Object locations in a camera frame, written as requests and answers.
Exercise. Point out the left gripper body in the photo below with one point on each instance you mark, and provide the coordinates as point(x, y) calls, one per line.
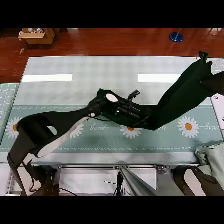
point(128, 111)

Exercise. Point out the wooden box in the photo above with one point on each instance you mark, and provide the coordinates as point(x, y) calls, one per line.
point(37, 36)

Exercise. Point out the black garment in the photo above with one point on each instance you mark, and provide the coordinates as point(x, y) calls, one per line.
point(180, 96)

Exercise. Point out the silver frame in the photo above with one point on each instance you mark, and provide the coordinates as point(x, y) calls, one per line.
point(140, 184)

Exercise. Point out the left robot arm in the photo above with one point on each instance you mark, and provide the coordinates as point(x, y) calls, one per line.
point(36, 128)

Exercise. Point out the pale green garment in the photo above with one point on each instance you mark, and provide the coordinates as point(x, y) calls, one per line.
point(213, 156)

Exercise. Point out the blue round disc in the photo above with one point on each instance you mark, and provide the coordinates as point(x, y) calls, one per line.
point(176, 36)

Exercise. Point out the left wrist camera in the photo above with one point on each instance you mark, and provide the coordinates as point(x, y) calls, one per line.
point(134, 93)

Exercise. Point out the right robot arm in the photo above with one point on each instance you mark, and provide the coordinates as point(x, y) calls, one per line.
point(215, 83)

